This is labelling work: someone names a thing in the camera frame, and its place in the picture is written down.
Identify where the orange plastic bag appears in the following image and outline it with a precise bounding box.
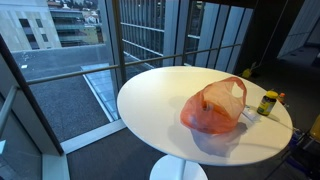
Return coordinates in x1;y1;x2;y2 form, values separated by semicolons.
180;77;247;134

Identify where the white round table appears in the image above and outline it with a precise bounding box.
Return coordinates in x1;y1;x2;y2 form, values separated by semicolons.
117;66;293;180

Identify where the small orange-capped bottle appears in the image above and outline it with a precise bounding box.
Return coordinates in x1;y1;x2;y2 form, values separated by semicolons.
277;93;285;105

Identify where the small white flat packet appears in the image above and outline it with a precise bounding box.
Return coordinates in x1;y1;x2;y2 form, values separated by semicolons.
242;106;260;121

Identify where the metal window handrail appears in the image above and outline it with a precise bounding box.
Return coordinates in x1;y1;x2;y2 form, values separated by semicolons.
26;44;241;85

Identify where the yellow supplement bottle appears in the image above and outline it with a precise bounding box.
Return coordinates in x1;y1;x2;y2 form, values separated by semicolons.
257;90;278;116

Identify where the yellow object on floor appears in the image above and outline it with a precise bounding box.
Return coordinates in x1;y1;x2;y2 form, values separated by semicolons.
242;68;252;79

